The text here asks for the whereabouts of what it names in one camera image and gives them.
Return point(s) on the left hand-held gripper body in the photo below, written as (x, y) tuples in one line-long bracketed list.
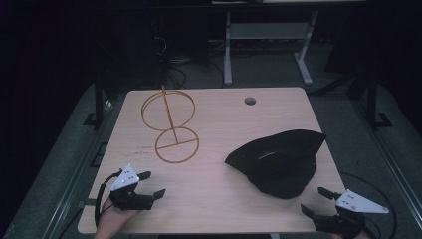
[(131, 199)]

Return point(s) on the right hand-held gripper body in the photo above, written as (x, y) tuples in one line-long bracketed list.
[(351, 212)]

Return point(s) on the black hat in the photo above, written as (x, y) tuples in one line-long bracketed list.
[(282, 166)]

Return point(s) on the person's right hand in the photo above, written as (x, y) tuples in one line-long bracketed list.
[(362, 236)]

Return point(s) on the person's left hand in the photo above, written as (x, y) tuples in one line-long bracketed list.
[(112, 219)]

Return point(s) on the grey round table grommet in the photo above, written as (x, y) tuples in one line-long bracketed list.
[(250, 101)]

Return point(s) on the black metal stand post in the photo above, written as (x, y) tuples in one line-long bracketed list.
[(373, 99), (99, 99)]

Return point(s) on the white metal desk frame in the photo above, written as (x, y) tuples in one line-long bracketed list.
[(265, 31)]

